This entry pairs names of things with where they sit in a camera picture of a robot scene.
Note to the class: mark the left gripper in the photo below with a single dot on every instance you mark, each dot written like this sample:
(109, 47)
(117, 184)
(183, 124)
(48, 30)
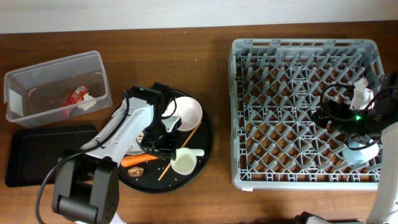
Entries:
(167, 150)

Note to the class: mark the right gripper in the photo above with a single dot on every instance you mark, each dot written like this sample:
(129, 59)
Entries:
(340, 109)

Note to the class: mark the grey plate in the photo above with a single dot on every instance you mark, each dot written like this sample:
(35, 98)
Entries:
(136, 148)

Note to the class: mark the white cup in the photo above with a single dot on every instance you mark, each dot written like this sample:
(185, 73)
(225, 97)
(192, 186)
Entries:
(184, 162)

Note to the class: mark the pink-white bowl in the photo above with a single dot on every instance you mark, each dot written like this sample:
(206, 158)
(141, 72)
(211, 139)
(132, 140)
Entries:
(188, 109)

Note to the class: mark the orange carrot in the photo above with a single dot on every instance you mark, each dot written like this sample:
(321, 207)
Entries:
(137, 159)

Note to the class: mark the white plastic fork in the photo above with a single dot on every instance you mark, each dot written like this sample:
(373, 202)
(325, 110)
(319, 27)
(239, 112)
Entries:
(197, 152)

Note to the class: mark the brown walnut piece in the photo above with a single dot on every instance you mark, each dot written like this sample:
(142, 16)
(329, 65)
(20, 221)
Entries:
(135, 172)

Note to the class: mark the light blue cup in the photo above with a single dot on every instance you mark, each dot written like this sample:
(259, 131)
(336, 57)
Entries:
(355, 157)

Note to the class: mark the white tissue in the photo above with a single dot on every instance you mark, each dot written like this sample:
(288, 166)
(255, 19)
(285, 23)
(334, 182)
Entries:
(88, 102)

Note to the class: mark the red snack wrapper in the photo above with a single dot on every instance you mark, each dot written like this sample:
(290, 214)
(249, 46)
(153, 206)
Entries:
(75, 97)

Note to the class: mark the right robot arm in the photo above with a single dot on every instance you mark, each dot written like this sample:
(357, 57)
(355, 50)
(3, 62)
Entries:
(385, 206)

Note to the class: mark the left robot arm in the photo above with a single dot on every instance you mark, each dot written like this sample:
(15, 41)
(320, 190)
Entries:
(87, 182)

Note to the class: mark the grey dishwasher rack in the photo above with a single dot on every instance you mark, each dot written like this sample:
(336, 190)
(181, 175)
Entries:
(275, 85)

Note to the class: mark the clear plastic waste bin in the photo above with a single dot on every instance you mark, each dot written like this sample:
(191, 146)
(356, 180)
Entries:
(34, 95)

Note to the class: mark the round black serving tray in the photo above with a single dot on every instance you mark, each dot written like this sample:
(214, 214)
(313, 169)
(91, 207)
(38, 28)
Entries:
(148, 182)

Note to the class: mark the wooden chopstick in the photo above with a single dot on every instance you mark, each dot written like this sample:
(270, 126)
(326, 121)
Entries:
(183, 145)

